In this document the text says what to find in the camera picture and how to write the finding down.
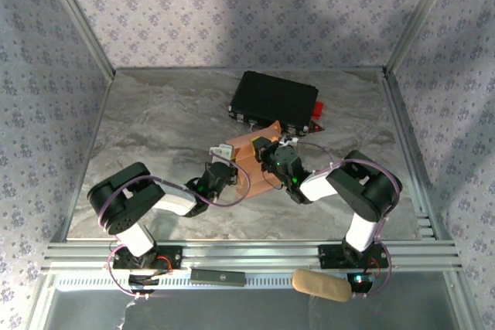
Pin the brown cardboard paper box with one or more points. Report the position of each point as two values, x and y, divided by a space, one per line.
255 183

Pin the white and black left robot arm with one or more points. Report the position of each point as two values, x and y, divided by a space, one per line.
174 200

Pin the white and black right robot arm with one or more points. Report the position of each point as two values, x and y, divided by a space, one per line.
317 187

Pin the black hard carrying case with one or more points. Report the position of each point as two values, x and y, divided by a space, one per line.
274 100

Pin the red triangle piece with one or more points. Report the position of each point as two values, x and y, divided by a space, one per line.
316 129

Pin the red plastic block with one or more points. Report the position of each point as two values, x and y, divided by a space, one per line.
319 109

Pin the black rectangular device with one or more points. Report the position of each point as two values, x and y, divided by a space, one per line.
218 277

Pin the tan foam roll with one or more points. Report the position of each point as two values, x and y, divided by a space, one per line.
321 285

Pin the black controller board with LED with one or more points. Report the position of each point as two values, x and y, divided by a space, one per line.
359 281

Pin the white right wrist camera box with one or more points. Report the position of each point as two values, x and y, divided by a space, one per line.
289 140

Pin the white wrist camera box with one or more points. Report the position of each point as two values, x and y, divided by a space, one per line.
289 140
224 150

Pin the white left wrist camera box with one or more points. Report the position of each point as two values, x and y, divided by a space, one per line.
224 150

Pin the aluminium frame rail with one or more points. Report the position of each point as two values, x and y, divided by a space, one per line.
251 254

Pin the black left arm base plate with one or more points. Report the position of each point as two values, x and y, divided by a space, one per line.
170 258

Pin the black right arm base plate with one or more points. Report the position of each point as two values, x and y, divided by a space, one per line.
328 256

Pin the aluminium side rail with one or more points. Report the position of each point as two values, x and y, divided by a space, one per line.
402 133

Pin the aluminium corner post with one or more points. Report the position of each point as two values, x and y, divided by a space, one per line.
77 17
421 17

